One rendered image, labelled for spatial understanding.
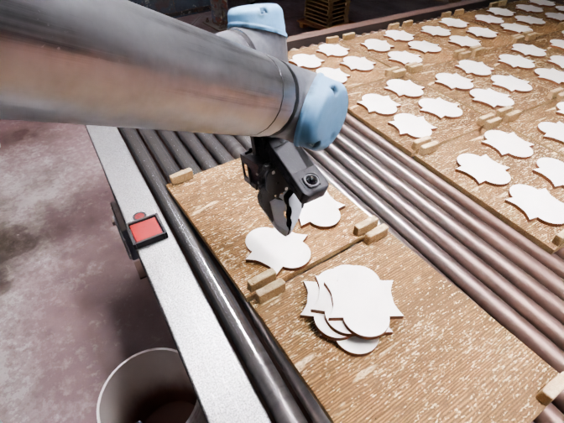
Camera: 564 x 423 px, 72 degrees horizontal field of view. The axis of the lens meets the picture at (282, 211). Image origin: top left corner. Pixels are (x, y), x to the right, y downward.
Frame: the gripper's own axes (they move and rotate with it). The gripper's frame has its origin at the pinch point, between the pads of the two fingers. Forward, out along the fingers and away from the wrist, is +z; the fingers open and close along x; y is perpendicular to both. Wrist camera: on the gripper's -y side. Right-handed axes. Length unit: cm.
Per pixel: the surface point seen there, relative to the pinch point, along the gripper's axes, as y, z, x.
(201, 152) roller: 53, 4, -5
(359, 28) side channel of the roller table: 103, -8, -111
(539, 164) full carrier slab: -5, 12, -76
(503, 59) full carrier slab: 43, 3, -133
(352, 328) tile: -15.8, 11.3, -0.8
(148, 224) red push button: 32.0, 7.5, 17.8
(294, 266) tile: 2.6, 11.2, -1.9
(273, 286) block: -0.4, 10.2, 4.8
